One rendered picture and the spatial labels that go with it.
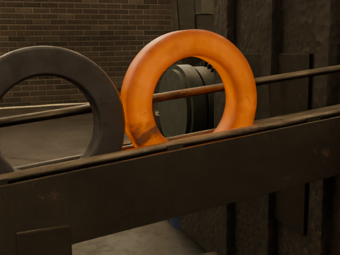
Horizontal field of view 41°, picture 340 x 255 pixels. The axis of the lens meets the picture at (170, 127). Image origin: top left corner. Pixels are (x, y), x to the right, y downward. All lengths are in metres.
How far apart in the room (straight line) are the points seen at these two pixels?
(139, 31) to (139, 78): 6.40
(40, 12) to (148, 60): 6.13
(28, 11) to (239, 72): 6.11
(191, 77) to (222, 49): 1.30
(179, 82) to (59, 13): 4.90
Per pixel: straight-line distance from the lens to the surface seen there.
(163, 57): 0.56
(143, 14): 6.99
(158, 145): 0.55
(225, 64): 0.60
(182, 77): 1.92
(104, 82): 0.55
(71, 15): 6.72
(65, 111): 0.60
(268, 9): 1.15
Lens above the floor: 0.74
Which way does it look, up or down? 10 degrees down
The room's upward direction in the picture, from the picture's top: 1 degrees counter-clockwise
